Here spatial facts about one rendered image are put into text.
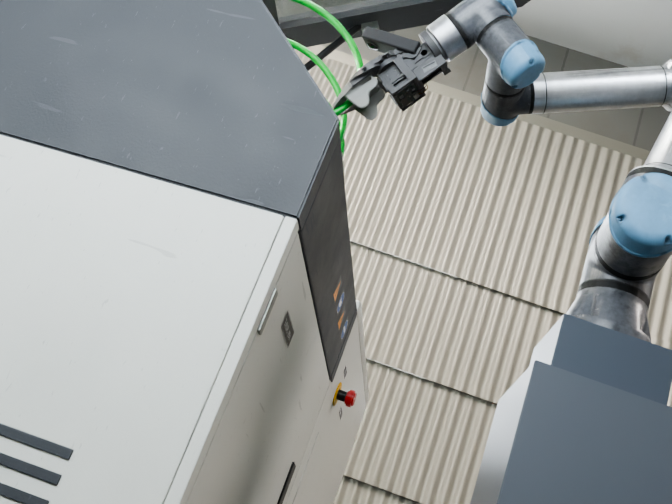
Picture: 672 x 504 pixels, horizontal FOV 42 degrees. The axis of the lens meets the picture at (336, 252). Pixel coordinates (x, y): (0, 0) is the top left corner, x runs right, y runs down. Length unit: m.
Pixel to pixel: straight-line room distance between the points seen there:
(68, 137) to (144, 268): 0.24
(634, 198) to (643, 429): 0.34
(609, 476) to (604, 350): 0.20
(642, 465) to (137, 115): 0.86
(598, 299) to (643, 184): 0.20
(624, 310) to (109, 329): 0.80
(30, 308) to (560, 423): 0.74
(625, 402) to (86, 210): 0.80
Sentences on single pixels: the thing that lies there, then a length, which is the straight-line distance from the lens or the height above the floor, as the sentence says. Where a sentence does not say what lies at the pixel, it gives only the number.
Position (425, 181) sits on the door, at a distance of 3.73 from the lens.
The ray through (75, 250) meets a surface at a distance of 1.15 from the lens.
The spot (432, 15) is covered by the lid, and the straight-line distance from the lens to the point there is 2.20.
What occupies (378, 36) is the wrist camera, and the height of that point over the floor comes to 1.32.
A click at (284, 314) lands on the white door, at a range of 1.18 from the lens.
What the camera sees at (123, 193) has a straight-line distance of 1.17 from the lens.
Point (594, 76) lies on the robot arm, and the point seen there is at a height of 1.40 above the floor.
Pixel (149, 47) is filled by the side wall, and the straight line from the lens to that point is 1.30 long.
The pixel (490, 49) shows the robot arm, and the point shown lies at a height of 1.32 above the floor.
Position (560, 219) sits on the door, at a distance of 3.78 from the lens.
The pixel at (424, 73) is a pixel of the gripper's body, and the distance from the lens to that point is 1.58.
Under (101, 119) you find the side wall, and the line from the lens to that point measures 1.24.
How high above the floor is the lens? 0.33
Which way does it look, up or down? 23 degrees up
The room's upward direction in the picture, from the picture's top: 21 degrees clockwise
